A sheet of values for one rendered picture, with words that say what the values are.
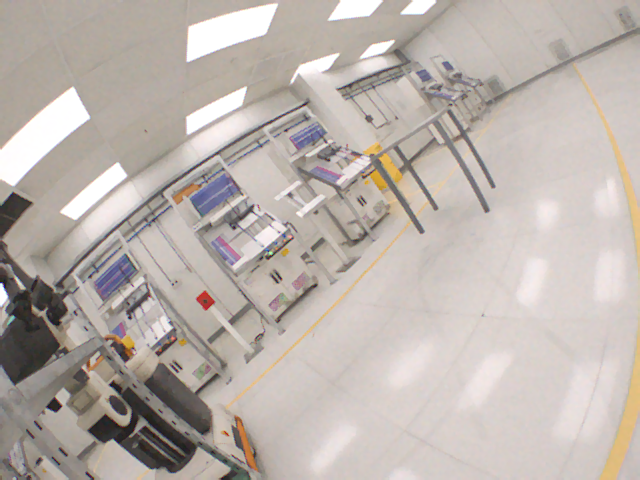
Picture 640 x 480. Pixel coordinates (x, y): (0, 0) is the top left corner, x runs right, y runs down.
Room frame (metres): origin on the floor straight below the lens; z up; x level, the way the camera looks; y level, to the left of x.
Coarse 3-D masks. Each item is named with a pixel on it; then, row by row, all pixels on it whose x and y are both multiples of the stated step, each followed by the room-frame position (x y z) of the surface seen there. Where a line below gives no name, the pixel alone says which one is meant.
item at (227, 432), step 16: (224, 416) 1.12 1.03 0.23; (208, 432) 0.96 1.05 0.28; (224, 432) 0.93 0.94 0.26; (240, 432) 1.07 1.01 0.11; (224, 448) 0.80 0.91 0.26; (240, 448) 0.88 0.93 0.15; (176, 464) 0.81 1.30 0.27; (192, 464) 0.75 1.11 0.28; (208, 464) 0.71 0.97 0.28; (224, 464) 0.69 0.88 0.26
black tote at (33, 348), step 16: (0, 336) 0.33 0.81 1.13; (16, 336) 0.35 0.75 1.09; (32, 336) 0.41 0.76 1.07; (48, 336) 0.48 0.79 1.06; (0, 352) 0.31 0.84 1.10; (16, 352) 0.34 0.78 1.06; (32, 352) 0.37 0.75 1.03; (48, 352) 0.44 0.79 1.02; (16, 368) 0.32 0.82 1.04; (32, 368) 0.39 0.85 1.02
